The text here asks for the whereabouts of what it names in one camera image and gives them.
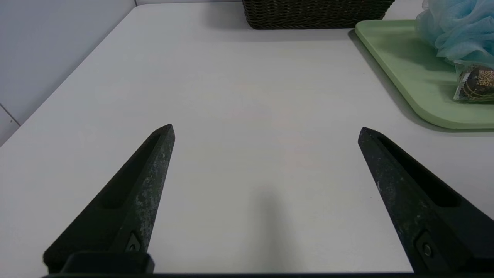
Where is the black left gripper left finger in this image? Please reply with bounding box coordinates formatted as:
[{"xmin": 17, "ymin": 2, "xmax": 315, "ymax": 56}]
[{"xmin": 43, "ymin": 124, "xmax": 175, "ymax": 274}]

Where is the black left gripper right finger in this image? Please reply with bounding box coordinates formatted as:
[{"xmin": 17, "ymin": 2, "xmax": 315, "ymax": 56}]
[{"xmin": 358, "ymin": 127, "xmax": 494, "ymax": 274}]

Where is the chocolate balls pack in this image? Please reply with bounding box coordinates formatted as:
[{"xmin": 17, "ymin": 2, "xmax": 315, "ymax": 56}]
[{"xmin": 453, "ymin": 66, "xmax": 494, "ymax": 103}]

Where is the light blue bath loofah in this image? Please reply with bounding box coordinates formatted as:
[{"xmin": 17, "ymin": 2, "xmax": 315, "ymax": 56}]
[{"xmin": 415, "ymin": 0, "xmax": 494, "ymax": 72}]

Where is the dark brown wicker basket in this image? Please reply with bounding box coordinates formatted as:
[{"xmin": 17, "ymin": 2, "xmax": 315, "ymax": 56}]
[{"xmin": 242, "ymin": 0, "xmax": 395, "ymax": 30}]

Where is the light green plastic tray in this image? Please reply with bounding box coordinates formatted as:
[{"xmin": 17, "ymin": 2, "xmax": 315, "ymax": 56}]
[{"xmin": 354, "ymin": 19, "xmax": 494, "ymax": 129}]

